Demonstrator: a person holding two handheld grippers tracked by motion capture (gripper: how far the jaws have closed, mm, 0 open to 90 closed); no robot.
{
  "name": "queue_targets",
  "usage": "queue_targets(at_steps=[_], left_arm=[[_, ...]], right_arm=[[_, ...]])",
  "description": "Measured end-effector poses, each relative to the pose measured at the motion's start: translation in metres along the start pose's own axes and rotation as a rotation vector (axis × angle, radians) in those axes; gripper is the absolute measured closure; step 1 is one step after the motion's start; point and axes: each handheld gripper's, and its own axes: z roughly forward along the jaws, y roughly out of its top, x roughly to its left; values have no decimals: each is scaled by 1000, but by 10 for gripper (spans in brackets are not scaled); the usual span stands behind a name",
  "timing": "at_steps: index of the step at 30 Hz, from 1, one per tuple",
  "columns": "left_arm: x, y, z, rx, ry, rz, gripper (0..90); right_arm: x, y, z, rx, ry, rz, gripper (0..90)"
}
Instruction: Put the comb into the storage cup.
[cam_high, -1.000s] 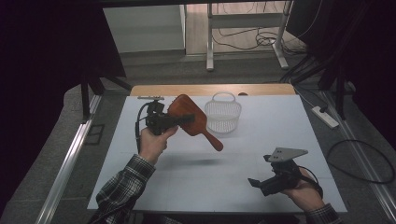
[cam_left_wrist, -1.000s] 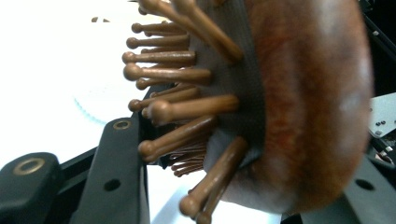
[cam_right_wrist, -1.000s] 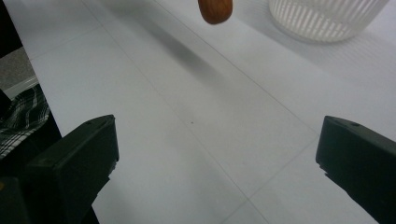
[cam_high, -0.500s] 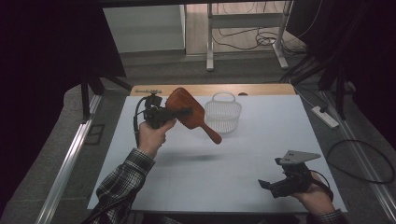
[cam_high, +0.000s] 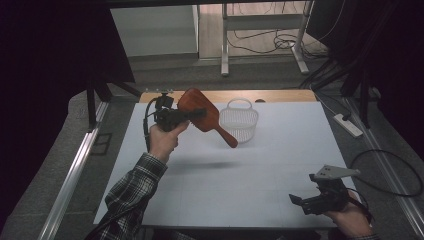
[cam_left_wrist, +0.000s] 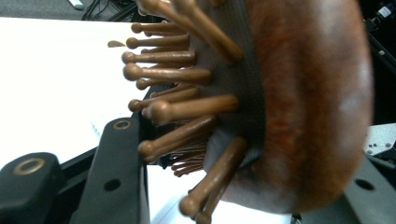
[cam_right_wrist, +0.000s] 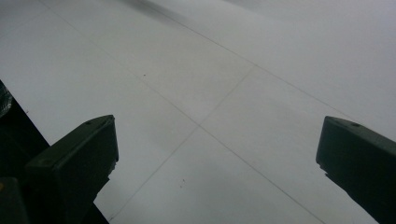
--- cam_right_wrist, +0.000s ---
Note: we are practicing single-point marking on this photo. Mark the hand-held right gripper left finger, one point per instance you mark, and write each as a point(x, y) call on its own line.
point(71, 161)

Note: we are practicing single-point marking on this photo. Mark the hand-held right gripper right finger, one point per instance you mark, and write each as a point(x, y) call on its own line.
point(364, 161)

